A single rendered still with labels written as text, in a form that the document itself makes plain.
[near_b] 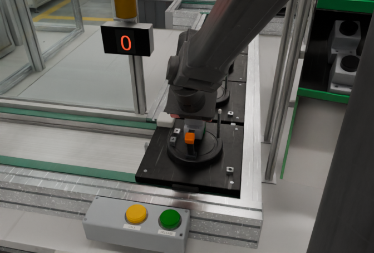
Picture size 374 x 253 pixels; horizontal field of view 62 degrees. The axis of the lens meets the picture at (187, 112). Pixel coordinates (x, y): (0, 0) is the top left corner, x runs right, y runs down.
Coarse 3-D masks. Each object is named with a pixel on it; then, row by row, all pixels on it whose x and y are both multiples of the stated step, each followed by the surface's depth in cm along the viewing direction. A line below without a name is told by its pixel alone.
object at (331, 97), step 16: (320, 16) 68; (336, 16) 68; (352, 16) 67; (368, 16) 66; (320, 32) 66; (320, 48) 64; (304, 64) 62; (320, 64) 62; (304, 80) 60; (320, 80) 60; (304, 96) 58; (320, 96) 57; (336, 96) 55
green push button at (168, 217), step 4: (164, 212) 63; (168, 212) 63; (172, 212) 63; (176, 212) 63; (160, 216) 62; (164, 216) 62; (168, 216) 62; (172, 216) 62; (176, 216) 62; (160, 220) 62; (164, 220) 61; (168, 220) 61; (172, 220) 61; (176, 220) 61; (164, 224) 61; (168, 224) 61; (172, 224) 61; (176, 224) 61
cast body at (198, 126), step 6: (186, 120) 73; (192, 120) 72; (198, 120) 72; (186, 126) 73; (192, 126) 73; (198, 126) 73; (204, 126) 77; (186, 132) 73; (198, 132) 72; (198, 138) 73
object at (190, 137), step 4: (188, 132) 70; (192, 132) 70; (188, 136) 67; (192, 136) 67; (188, 140) 67; (192, 140) 67; (188, 144) 69; (192, 144) 69; (188, 148) 71; (192, 148) 70; (188, 152) 72; (192, 152) 72
